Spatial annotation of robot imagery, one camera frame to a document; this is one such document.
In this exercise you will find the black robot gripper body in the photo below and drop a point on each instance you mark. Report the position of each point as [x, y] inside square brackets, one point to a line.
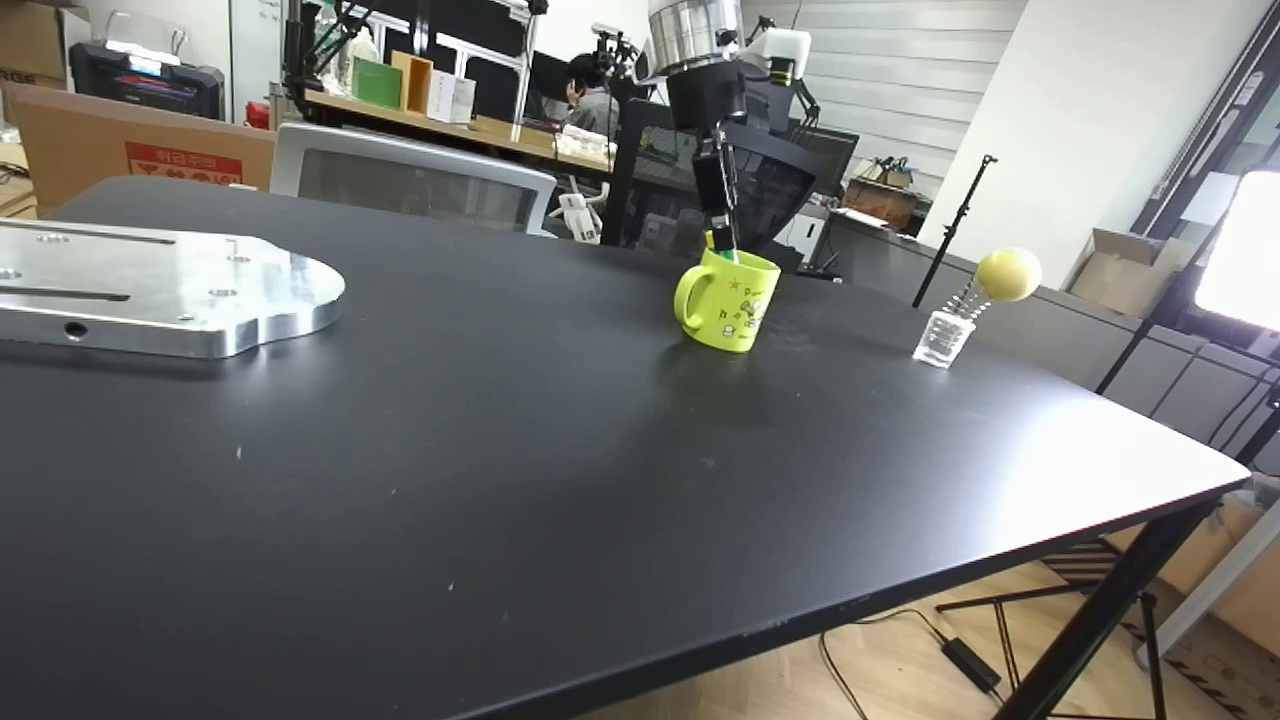
[707, 96]

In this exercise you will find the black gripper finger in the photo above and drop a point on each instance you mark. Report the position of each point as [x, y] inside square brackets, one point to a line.
[707, 169]
[727, 221]

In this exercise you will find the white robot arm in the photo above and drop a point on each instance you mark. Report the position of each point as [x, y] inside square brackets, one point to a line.
[771, 56]

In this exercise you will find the yellow-green ceramic mug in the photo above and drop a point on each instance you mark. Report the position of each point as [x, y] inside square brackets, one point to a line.
[720, 301]

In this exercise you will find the black office chair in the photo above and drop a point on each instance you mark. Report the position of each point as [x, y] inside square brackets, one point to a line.
[778, 176]

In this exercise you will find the wooden desk in background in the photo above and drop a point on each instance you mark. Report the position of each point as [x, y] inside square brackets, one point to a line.
[532, 144]

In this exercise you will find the black tripod pole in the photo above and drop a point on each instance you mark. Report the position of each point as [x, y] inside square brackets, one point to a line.
[955, 228]

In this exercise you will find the yellow ball on bottle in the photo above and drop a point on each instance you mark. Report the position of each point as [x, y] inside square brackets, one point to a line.
[1010, 273]

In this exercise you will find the grey mesh chair back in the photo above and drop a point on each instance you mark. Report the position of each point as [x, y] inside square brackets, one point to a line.
[409, 176]

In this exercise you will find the bright studio light panel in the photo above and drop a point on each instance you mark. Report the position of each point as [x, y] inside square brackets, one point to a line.
[1241, 273]

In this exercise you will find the black power adapter on floor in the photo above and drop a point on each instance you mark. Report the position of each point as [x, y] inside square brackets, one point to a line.
[971, 665]

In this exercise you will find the black table leg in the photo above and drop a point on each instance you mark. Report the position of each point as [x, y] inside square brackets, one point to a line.
[1101, 615]

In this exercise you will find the black printer on box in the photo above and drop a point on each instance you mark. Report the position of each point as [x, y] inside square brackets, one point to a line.
[130, 77]

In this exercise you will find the brown cardboard box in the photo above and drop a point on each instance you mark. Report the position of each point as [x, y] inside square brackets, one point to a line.
[74, 142]

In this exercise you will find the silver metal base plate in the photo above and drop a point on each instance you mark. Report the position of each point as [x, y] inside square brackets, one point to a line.
[156, 288]

